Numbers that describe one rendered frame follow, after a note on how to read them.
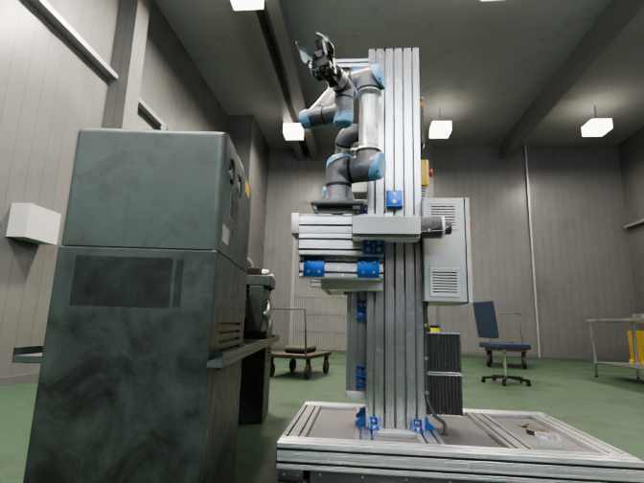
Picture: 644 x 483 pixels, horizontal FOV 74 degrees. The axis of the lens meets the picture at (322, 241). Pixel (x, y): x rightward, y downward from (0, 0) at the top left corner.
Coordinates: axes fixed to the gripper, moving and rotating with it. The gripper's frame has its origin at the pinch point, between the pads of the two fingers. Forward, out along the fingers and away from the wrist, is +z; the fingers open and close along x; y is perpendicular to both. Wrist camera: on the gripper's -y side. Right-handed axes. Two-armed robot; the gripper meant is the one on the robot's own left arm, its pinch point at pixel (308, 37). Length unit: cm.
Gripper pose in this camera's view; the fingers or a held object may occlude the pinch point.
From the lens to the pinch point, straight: 155.7
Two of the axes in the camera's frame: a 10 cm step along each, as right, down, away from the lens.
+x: -8.9, 1.9, 4.1
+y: 0.9, 9.6, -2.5
